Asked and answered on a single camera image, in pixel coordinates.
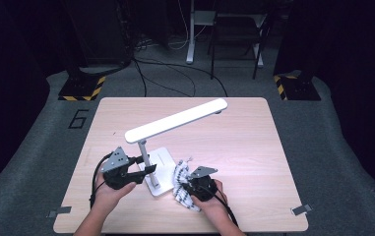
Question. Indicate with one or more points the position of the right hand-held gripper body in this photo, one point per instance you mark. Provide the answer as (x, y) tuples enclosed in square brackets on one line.
[(203, 187)]

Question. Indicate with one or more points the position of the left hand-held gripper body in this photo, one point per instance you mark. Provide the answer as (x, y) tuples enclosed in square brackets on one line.
[(117, 170)]

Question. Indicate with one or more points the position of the white black patterned cloth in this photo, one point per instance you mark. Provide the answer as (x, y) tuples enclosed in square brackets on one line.
[(180, 177)]

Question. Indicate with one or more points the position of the white desk lamp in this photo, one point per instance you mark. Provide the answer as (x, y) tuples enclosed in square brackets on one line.
[(175, 119)]

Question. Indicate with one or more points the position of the person's right hand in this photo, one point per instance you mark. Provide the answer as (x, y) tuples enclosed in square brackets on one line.
[(213, 201)]

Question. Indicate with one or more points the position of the person's left hand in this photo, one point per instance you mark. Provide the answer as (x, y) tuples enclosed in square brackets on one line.
[(109, 196)]

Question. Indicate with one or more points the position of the grey tape strip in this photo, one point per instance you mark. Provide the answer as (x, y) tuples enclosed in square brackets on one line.
[(301, 209), (59, 211)]

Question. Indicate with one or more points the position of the black yellow striped stand base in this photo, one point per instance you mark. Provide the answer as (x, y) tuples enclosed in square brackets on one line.
[(298, 88), (81, 88)]

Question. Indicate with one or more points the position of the white metal stand leg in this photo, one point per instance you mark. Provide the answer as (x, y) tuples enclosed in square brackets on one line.
[(191, 39)]

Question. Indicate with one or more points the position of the black metal frame chair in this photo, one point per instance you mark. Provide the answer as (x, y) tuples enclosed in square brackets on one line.
[(237, 32)]

